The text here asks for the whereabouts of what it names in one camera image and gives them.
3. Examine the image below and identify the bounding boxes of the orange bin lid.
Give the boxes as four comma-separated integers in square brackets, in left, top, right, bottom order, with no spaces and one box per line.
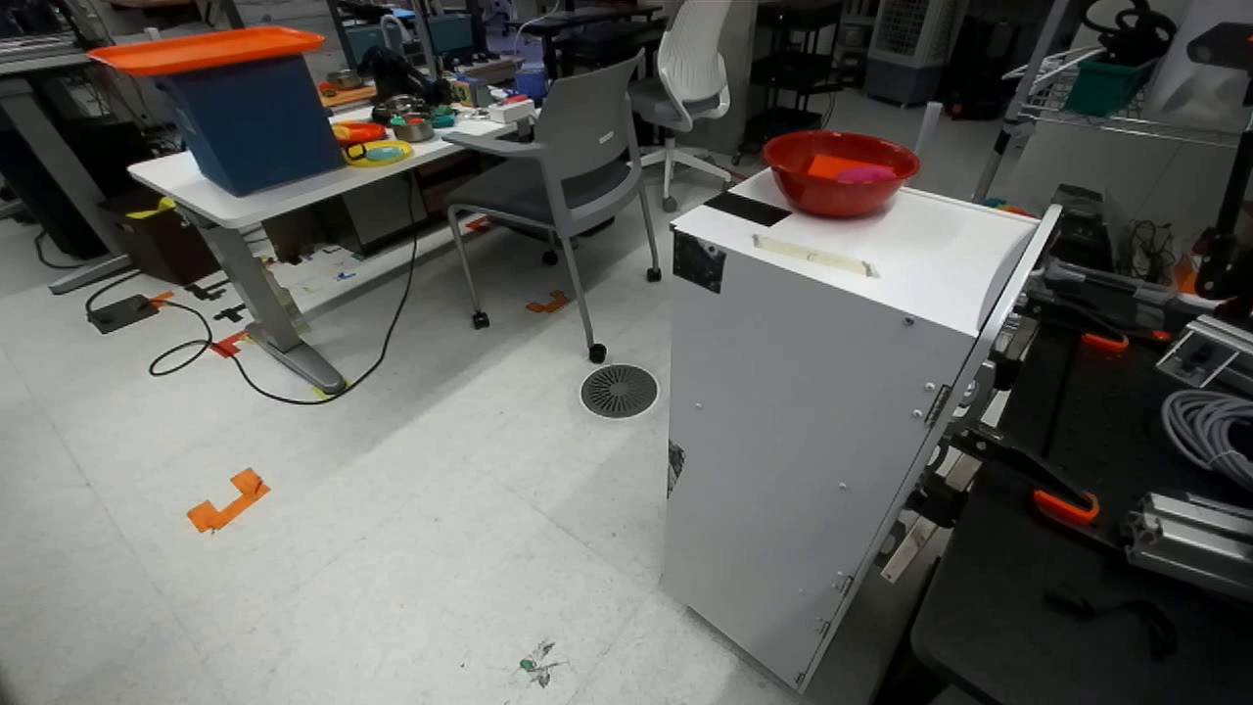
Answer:
[86,19,328,80]

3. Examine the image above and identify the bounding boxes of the orange toy block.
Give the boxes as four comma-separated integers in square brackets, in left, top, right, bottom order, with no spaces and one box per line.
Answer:
[798,148,867,188]

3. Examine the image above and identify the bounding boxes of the silver square bracket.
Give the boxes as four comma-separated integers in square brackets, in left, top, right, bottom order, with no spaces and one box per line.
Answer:
[1153,308,1253,400]

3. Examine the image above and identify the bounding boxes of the magenta plush toy green leaves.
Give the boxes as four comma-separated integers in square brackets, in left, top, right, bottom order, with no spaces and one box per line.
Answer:
[845,156,906,188]

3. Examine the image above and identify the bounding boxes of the black perforated breadboard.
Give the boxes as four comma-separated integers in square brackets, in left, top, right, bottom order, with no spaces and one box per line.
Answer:
[992,316,1253,581]

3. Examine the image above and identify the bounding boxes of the green bin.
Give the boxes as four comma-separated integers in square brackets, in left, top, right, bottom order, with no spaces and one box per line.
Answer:
[1060,51,1160,118]

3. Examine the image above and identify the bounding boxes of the silver aluminium extrusion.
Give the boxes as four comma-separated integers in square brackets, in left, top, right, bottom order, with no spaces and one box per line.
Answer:
[1116,487,1253,609]

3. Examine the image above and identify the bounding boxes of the yellow orange desk toy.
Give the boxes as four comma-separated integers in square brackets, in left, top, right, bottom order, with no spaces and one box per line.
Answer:
[328,118,418,174]

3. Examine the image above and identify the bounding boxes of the large orange floor marker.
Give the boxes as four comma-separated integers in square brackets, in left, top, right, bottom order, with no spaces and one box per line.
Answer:
[183,466,276,542]

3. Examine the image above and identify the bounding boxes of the black clamp orange handle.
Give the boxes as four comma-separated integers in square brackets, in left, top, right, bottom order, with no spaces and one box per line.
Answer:
[1035,265,1137,366]
[946,422,1110,532]

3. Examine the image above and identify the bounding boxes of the black power brick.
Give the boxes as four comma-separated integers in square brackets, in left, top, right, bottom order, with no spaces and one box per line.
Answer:
[86,292,165,339]

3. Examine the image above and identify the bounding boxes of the white toy cabinet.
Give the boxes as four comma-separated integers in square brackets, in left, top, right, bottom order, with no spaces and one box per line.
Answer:
[658,162,1065,696]

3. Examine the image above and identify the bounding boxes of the white office chair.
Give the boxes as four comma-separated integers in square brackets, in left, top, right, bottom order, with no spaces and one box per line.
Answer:
[636,0,739,211]

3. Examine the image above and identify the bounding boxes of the black floor cable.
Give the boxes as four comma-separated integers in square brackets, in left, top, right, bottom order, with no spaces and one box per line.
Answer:
[144,191,424,410]

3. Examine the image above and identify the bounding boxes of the grey four-legged caster chair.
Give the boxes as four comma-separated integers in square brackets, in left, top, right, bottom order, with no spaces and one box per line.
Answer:
[443,8,670,367]

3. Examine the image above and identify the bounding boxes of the beige masking tape label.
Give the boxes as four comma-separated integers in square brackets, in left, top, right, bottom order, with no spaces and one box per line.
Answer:
[747,230,882,281]

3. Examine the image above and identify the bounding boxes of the grey cable coil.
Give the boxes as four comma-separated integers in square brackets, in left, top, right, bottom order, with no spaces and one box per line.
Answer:
[1157,383,1253,498]

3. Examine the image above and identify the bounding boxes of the white desk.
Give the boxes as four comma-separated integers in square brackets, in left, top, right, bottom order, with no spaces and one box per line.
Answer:
[124,93,541,400]

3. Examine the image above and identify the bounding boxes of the red plastic bowl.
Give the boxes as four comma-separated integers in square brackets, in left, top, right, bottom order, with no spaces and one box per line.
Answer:
[758,126,924,225]

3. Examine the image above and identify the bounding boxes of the blue storage bin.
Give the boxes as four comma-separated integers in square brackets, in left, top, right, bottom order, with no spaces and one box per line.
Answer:
[162,51,343,201]

